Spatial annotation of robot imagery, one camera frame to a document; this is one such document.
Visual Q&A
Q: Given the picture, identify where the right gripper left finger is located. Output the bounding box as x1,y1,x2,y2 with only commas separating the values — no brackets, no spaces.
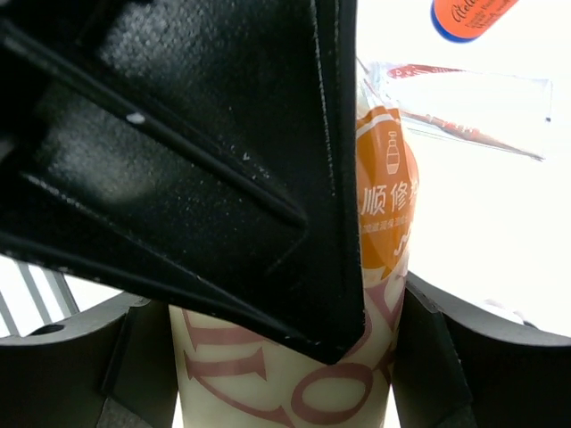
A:
1,293,178,427

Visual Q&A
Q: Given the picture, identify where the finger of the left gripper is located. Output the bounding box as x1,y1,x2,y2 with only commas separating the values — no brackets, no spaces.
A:
1,1,365,365

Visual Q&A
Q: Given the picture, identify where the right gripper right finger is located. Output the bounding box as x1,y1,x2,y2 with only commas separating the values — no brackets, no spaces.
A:
393,274,570,427

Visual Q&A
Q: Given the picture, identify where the cream pump bottle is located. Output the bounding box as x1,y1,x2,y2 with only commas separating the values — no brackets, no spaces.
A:
168,95,421,428

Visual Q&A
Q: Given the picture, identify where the orange blue spray bottle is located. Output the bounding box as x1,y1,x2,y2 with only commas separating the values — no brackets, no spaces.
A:
430,0,517,43

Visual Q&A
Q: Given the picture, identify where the clear squeeze tube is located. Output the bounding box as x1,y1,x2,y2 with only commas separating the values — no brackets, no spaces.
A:
356,60,553,161

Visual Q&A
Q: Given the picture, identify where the aluminium mounting rail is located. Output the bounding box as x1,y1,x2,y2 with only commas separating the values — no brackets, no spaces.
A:
1,257,79,337

